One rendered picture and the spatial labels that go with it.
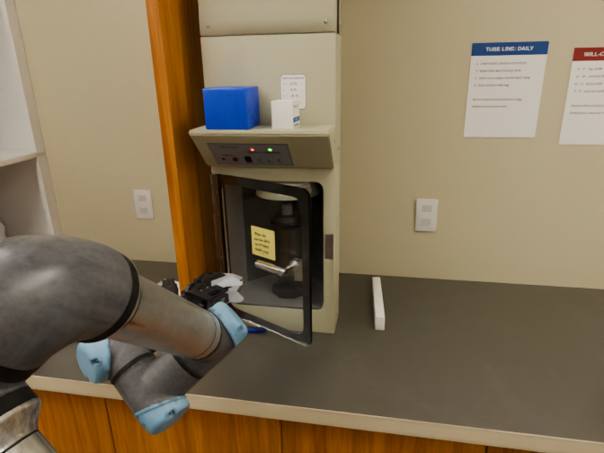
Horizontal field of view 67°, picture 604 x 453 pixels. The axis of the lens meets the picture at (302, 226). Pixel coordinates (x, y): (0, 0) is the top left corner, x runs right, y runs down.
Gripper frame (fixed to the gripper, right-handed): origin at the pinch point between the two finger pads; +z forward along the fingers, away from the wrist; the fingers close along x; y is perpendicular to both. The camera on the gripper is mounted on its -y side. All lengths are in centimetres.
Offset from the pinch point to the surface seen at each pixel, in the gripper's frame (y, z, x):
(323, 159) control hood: 7.3, 23.3, 23.7
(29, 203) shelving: -126, 9, -6
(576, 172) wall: 50, 99, 12
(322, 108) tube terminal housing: 4.1, 27.5, 34.7
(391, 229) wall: 1, 74, -10
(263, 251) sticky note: -3.8, 13.6, 1.4
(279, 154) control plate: -0.9, 17.5, 25.0
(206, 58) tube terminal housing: -21, 15, 46
